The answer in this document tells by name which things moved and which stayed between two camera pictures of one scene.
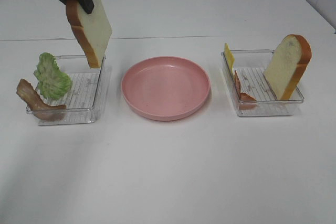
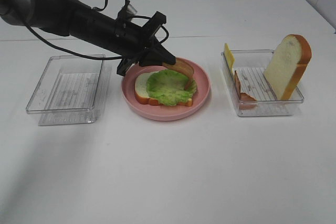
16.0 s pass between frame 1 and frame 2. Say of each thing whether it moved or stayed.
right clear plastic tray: stayed
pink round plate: stayed
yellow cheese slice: stayed
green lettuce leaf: moved
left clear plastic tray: stayed
